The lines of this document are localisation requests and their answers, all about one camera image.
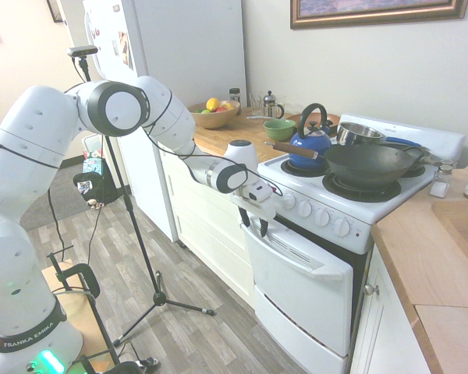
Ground black bag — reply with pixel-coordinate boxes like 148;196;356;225
73;172;121;210

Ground black coil burner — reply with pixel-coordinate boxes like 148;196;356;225
322;172;402;203

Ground white electric stove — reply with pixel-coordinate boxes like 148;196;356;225
256;112;466;374

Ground black tripod-mounted camera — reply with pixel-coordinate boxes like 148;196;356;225
66;45;100;59

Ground glass salt shaker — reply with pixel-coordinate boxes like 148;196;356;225
429;164;454;198

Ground steel saucepan blue handle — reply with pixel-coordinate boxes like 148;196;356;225
335;122;423;150

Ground white cabinet with knob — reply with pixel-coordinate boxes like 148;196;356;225
348;244;434;374

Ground black frying pan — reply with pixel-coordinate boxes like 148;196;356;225
385;143;434;170

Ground white oven door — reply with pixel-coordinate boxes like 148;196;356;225
239;217;354;358

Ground teal patterned gift bag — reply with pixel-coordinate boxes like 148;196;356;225
81;149;111;175

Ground black table clamp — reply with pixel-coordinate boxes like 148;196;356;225
46;252;122;368

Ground brown copper pan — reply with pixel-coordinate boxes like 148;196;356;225
285;112;342;137

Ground black wok wooden handle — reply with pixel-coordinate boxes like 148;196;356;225
264;140;432;189

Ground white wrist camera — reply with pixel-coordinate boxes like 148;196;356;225
246;182;275;204

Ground green ceramic bowl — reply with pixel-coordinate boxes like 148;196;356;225
262;118;297;143

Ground white refrigerator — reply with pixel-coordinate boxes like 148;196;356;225
81;0;248;243

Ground glass french press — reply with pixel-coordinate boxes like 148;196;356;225
261;90;286;119

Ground blue tea kettle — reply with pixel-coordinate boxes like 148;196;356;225
288;103;333;171

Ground small dark picture frame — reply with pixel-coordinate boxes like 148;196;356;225
46;0;66;23

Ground dark grey rug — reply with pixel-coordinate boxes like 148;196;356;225
20;154;136;234

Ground large framed picture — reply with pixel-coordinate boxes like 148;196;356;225
289;0;468;30

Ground wooden cutting board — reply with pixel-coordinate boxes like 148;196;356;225
430;199;468;280

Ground white stove storage drawer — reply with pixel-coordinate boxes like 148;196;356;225
253;283;350;374

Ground black camera tripod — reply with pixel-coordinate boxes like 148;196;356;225
73;56;218;365

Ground white base cabinet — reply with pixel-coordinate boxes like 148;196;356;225
158;143;257;312

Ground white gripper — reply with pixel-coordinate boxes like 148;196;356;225
232;187;278;238

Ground fridge photo magnets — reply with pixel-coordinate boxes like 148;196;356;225
117;30;135;72

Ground wooden fruit bowl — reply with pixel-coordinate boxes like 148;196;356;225
187;101;242;130

